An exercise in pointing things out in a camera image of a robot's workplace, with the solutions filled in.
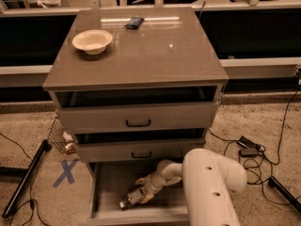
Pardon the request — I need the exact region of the blue tape cross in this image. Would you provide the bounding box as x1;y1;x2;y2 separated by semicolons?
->
53;158;79;187

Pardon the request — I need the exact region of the dark blue snack packet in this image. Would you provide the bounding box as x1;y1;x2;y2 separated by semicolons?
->
125;17;144;30

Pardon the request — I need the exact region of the clear plastic bottle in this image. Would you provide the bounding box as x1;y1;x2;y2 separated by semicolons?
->
119;187;145;210

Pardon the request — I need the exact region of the grey drawer cabinet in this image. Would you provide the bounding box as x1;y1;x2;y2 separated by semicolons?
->
42;7;230;226

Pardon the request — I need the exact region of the bottom open grey drawer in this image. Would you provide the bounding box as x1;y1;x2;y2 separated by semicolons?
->
78;156;210;226

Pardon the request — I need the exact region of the black stand leg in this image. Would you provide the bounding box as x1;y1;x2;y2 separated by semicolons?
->
268;176;301;214
1;139;52;218

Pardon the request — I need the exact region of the black left stand leg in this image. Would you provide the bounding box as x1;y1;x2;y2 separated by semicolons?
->
1;139;52;218

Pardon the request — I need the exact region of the wire mesh basket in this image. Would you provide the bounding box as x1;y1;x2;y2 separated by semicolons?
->
48;117;75;154

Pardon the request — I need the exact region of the black right stand leg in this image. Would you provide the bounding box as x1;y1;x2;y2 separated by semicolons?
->
268;176;301;214

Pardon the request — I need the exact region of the middle grey drawer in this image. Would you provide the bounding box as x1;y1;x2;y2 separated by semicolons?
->
75;138;205;163

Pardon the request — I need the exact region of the left black cable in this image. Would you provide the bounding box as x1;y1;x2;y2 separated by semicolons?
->
0;132;51;226

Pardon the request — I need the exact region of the top grey drawer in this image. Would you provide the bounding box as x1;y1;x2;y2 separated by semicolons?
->
56;103;218;134

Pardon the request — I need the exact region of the black floor cable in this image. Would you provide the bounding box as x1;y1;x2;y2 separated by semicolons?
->
207;78;301;226

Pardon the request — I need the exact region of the black power adapter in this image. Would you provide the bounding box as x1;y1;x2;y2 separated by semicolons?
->
237;136;261;157

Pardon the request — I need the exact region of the white paper bowl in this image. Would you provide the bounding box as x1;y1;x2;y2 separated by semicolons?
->
72;29;113;55

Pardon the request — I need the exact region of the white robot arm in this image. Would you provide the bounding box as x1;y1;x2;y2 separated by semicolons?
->
135;149;247;226

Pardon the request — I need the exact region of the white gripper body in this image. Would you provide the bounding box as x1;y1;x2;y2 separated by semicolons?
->
144;171;168;195

